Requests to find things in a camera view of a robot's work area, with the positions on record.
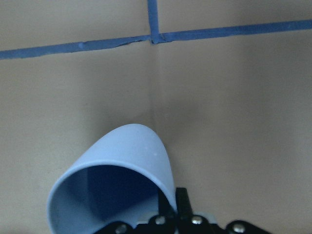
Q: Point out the light blue plastic cup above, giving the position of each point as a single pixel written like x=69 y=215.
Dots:
x=116 y=179

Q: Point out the blue tape horizontal line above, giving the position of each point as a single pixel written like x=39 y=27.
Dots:
x=221 y=32

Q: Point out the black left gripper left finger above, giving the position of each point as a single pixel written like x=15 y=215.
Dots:
x=164 y=207

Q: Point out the blue tape vertical strip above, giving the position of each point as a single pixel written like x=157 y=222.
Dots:
x=153 y=19

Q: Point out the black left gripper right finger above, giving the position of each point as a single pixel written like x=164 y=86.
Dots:
x=184 y=208

